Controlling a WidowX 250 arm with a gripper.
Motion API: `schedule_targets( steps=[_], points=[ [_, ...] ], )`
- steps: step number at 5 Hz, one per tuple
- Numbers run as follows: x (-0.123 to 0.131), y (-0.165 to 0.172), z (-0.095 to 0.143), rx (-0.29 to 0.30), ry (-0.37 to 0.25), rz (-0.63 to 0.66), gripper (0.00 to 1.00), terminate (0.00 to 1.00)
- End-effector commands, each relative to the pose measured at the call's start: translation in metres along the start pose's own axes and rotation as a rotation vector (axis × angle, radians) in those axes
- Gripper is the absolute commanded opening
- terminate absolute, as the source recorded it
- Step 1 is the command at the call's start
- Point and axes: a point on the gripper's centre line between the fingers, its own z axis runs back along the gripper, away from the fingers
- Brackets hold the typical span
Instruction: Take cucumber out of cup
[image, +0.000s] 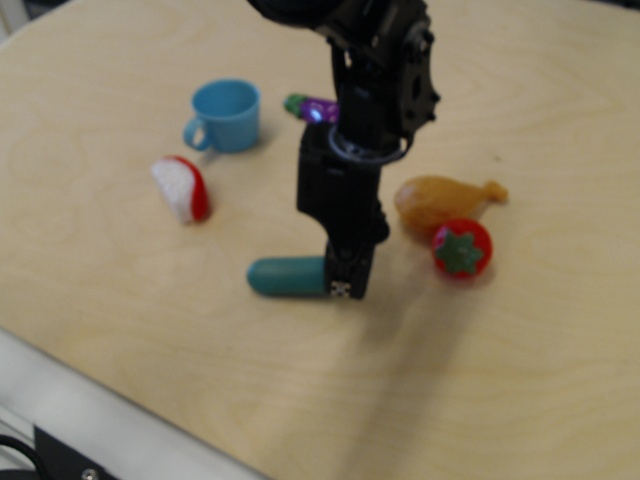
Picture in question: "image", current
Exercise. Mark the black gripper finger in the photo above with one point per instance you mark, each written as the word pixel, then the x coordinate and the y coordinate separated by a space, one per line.
pixel 346 274

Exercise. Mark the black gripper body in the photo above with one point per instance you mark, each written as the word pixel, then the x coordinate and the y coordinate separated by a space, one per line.
pixel 340 195

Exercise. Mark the teal toy cucumber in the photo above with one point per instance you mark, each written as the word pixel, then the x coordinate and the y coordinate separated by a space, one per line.
pixel 288 276

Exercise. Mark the blue plastic cup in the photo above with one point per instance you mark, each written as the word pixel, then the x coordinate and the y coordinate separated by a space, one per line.
pixel 225 116

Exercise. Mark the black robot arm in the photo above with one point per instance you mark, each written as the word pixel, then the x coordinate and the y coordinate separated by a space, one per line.
pixel 380 55

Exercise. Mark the orange toy chicken drumstick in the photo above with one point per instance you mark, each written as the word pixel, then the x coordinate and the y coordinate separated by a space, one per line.
pixel 426 202

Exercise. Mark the purple toy eggplant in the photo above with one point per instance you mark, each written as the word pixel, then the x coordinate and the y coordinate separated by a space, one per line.
pixel 312 110

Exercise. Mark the red toy strawberry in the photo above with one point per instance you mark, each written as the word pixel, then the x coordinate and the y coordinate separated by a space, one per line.
pixel 462 248

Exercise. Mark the red white sushi toy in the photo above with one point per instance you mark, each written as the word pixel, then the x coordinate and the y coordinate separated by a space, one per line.
pixel 183 188

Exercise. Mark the black metal bracket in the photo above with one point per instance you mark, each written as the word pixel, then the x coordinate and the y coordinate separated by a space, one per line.
pixel 63 462

